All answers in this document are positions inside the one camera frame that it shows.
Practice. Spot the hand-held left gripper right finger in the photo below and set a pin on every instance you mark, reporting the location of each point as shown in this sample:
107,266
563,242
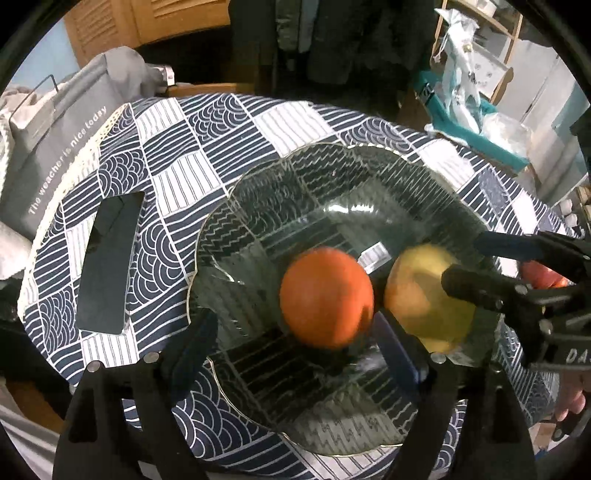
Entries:
397,357

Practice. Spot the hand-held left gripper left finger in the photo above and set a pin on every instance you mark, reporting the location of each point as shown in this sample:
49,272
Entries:
194,344

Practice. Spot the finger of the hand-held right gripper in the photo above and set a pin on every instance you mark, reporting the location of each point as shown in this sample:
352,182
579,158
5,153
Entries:
508,244
480,286

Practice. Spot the yellow green apple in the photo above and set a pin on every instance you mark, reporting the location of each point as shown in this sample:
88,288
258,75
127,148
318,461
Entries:
415,295

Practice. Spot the orange tangerine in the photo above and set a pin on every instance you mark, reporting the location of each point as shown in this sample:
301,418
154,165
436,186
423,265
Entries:
325,297

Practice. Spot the ribbed glass bowl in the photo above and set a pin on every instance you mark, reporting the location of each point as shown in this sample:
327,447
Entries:
295,203

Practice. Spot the person's right hand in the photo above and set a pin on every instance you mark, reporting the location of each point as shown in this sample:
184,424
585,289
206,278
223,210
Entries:
575,392

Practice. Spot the small red apple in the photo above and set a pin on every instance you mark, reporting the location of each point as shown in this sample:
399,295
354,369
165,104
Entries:
538,274

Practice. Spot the small white jar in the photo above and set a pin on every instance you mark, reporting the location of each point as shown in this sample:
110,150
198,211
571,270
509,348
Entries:
567,206
572,220

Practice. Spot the teal box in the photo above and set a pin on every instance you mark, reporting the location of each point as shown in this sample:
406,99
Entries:
498,152

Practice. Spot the clear plastic bag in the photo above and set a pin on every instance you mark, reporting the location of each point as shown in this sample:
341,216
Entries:
505,134

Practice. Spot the black smartphone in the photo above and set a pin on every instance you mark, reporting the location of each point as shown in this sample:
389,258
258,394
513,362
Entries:
108,267

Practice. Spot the brown cardboard box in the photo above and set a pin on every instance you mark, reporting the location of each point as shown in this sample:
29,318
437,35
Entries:
415,110

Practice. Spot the clear plastic bags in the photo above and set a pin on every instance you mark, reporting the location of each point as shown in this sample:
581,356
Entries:
457,69

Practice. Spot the navy white patterned tablecloth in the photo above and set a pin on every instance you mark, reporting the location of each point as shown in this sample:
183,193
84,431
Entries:
171,152

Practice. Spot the grey fabric bag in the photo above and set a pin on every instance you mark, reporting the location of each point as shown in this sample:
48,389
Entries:
60,134

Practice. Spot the dark jacket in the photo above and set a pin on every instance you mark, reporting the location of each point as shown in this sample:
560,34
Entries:
332,41

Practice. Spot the wooden louvered door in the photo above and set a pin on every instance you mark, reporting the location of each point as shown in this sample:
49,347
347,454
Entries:
106,23

